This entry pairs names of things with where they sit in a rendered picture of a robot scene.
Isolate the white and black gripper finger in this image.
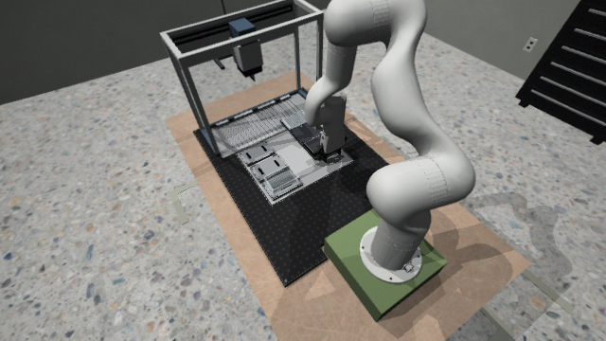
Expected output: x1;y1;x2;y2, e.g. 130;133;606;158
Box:
335;136;348;155
315;144;327;163

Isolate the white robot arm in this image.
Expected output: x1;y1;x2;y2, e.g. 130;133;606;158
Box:
305;0;475;283

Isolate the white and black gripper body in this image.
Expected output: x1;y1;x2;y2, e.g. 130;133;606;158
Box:
320;130;345;153

